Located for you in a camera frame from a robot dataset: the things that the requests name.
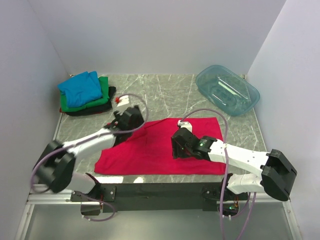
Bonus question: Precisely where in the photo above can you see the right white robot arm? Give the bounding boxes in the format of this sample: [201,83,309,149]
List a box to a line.
[171,127,298,202]

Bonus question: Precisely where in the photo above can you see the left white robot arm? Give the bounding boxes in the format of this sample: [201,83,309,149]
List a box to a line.
[30,105,145,201]

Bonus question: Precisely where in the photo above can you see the folded black t shirt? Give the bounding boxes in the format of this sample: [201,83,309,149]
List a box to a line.
[64,86,117,117]

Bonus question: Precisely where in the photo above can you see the folded green t shirt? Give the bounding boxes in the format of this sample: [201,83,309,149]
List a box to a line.
[60,76,110,112]

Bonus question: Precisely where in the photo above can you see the folded blue t shirt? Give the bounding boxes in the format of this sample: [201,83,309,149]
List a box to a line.
[57,71,103,108]

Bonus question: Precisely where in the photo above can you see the clear blue plastic tub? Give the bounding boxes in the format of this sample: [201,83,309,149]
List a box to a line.
[195,65,260,117]

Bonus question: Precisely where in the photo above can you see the black base beam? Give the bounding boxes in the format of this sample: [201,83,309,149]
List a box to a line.
[70,181,251,217]

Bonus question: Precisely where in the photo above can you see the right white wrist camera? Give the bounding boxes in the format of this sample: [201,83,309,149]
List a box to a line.
[177,120,193,133]

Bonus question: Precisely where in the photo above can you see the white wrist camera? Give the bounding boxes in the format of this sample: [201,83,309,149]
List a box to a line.
[177,120,193,133]
[115,95,131,112]

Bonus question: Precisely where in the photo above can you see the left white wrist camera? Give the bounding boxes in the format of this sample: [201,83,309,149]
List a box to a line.
[115,95,131,112]

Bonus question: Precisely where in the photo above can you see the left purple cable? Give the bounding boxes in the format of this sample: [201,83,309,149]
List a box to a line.
[30,93,149,222]

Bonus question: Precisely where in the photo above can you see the purple cable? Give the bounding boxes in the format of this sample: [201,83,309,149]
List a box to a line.
[30,93,149,222]
[181,108,258,240]

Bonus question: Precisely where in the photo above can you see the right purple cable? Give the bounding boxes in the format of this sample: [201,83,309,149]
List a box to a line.
[181,108,258,240]

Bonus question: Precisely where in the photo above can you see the aluminium frame rail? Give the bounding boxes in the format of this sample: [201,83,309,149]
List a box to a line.
[14,113,83,240]

